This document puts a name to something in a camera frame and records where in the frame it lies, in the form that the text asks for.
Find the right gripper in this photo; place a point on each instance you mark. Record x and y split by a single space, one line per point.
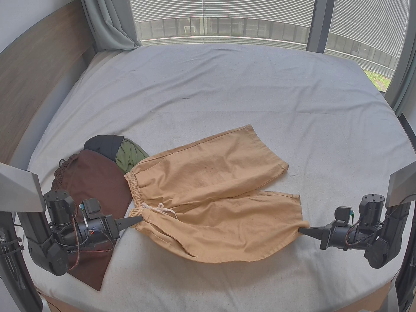
338 236

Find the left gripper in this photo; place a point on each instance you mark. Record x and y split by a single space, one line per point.
97 229

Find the tan shorts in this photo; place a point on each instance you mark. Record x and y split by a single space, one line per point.
211 200

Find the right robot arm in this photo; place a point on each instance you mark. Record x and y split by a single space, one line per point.
372 206

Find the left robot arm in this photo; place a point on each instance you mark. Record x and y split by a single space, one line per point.
58 206

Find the bed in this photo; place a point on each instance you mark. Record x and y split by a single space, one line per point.
227 86

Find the brown garment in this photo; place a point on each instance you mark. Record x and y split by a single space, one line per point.
94 187

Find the green garment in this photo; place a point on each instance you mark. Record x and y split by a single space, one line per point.
130 156

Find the black garment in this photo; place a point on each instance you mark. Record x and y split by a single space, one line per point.
100 145

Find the grey-green curtain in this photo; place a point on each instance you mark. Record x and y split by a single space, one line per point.
406 60
104 18

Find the window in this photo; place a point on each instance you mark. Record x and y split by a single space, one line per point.
243 8

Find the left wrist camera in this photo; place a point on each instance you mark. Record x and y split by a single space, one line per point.
91 208

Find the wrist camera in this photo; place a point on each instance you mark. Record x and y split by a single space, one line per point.
344 214
91 208

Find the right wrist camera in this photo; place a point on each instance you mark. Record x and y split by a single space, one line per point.
344 214

